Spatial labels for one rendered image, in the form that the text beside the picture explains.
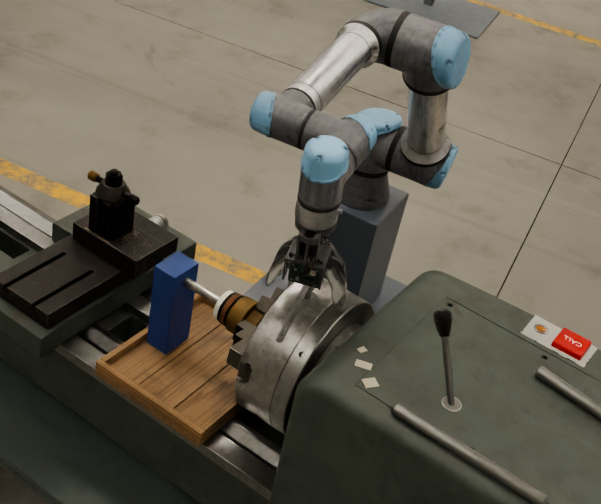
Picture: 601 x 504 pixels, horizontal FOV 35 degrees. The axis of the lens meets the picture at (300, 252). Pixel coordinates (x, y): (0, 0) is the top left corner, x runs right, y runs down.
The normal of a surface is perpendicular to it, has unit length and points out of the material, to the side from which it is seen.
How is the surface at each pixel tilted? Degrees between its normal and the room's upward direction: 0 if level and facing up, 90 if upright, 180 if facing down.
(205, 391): 0
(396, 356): 0
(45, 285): 0
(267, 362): 64
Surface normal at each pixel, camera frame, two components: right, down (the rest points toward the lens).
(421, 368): 0.17, -0.79
